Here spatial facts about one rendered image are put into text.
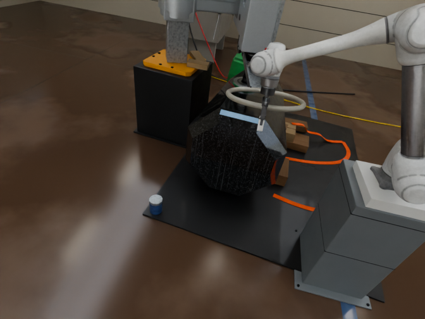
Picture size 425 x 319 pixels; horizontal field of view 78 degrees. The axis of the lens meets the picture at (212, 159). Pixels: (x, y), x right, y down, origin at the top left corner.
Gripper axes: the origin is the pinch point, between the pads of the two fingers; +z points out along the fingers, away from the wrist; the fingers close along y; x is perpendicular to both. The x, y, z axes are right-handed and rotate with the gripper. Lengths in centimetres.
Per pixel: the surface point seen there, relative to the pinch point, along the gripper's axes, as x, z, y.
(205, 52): 117, -3, 363
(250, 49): 17, -34, 73
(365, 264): -75, 68, -15
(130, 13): 367, -54, 565
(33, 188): 168, 88, 7
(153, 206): 66, 82, 10
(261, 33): 11, -45, 71
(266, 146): -8.0, 27.0, 36.4
